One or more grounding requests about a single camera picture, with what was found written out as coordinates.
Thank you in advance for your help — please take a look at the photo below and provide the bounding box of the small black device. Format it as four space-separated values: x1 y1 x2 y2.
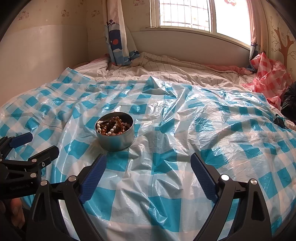
273 115 287 128

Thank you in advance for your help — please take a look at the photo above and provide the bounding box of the white bead bracelet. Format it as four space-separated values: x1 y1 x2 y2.
96 119 119 136

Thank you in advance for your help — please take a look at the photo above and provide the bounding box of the pink blanket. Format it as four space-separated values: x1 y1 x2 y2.
201 64 253 76

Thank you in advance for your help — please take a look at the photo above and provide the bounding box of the pink printed curtain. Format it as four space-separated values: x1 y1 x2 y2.
246 0 267 73

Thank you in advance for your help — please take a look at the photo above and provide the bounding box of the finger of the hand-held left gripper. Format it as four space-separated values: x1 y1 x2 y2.
5 145 60 172
0 132 33 158

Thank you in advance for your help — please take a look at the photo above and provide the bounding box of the pink checkered plastic sheet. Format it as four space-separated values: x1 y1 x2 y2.
242 52 294 110

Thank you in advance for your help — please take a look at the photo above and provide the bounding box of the blue printed curtain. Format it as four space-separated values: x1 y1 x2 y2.
104 0 140 67

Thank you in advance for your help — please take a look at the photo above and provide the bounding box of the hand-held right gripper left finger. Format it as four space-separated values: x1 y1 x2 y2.
30 153 107 241

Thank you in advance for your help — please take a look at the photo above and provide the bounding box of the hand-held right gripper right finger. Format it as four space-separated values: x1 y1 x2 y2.
190 153 273 241

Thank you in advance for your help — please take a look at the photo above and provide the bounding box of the amber bead bracelet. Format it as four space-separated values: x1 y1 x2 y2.
99 116 134 135

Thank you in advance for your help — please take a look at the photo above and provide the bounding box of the striped bed quilt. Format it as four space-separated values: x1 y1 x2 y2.
72 52 257 88

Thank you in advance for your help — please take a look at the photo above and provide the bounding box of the person's left hand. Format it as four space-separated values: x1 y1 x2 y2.
0 198 26 229

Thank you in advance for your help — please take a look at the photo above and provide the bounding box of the blue checkered plastic sheet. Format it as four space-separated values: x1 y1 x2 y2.
0 67 296 241

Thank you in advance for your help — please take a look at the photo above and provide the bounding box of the tree wall sticker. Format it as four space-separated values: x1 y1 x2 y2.
272 27 296 63

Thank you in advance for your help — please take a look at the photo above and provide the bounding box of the window with metal grille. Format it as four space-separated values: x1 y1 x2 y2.
150 0 253 49

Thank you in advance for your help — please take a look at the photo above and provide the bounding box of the black plastic bag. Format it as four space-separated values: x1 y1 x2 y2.
280 81 296 131

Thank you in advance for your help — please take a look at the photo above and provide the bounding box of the round metal tin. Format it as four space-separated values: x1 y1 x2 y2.
95 112 135 152

